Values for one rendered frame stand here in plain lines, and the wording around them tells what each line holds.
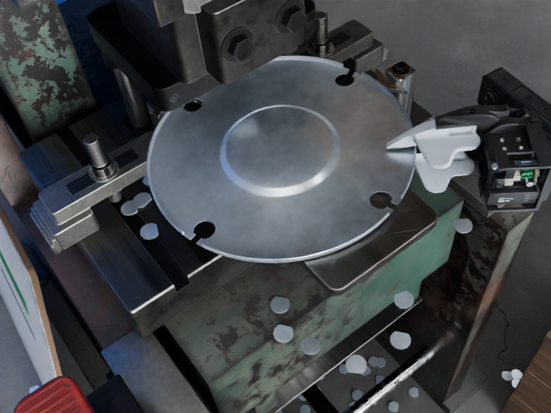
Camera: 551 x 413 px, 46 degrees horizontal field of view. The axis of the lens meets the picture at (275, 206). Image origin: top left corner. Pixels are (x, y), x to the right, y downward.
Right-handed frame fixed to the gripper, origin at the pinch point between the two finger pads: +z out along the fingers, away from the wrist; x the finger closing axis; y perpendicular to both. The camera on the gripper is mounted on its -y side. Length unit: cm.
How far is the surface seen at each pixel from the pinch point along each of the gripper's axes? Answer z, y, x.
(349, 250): 5.8, 13.0, 0.6
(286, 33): 10.9, -2.3, -13.5
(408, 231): 0.0, 11.0, 0.7
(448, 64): -29, -103, 80
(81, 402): 30.0, 27.1, 1.9
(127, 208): 31.4, 1.7, 7.1
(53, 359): 52, 6, 40
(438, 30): -28, -118, 80
